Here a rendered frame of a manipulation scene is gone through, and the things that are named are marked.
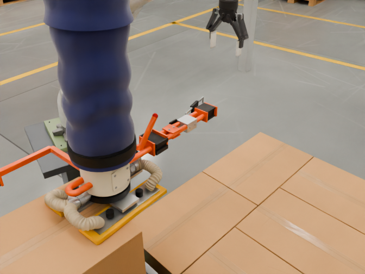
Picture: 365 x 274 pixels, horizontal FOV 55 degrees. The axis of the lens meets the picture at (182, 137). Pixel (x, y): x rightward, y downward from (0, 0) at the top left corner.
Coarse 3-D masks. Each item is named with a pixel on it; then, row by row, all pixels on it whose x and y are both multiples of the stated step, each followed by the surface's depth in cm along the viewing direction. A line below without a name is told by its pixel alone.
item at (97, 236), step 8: (144, 184) 135; (136, 192) 128; (144, 192) 131; (152, 192) 131; (160, 192) 132; (144, 200) 128; (152, 200) 129; (112, 208) 124; (136, 208) 125; (144, 208) 127; (104, 216) 120; (112, 216) 119; (120, 216) 120; (128, 216) 121; (104, 224) 117; (112, 224) 117; (120, 224) 118; (80, 232) 117; (88, 232) 115; (96, 232) 115; (104, 232) 115; (112, 232) 116; (96, 240) 112
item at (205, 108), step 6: (204, 102) 167; (198, 108) 162; (204, 108) 162; (210, 108) 162; (216, 108) 164; (198, 114) 162; (204, 114) 160; (210, 114) 163; (216, 114) 166; (204, 120) 161
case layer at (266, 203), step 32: (224, 160) 216; (256, 160) 216; (288, 160) 216; (320, 160) 216; (192, 192) 193; (224, 192) 193; (256, 192) 192; (288, 192) 193; (320, 192) 192; (352, 192) 192; (160, 224) 174; (192, 224) 174; (224, 224) 174; (256, 224) 174; (288, 224) 174; (320, 224) 174; (352, 224) 174; (160, 256) 158; (192, 256) 158; (224, 256) 158; (256, 256) 158; (288, 256) 158; (320, 256) 158; (352, 256) 158
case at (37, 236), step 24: (24, 216) 124; (48, 216) 124; (0, 240) 115; (24, 240) 115; (48, 240) 115; (72, 240) 115; (120, 240) 115; (0, 264) 108; (24, 264) 108; (48, 264) 108; (72, 264) 108; (96, 264) 108; (120, 264) 117; (144, 264) 128
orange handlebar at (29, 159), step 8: (200, 120) 159; (168, 128) 148; (176, 128) 148; (184, 128) 150; (168, 136) 143; (176, 136) 147; (40, 152) 131; (48, 152) 133; (56, 152) 131; (64, 152) 131; (144, 152) 134; (24, 160) 126; (32, 160) 129; (64, 160) 130; (8, 168) 122; (16, 168) 125; (72, 184) 116; (80, 184) 119; (88, 184) 116; (72, 192) 113; (80, 192) 114
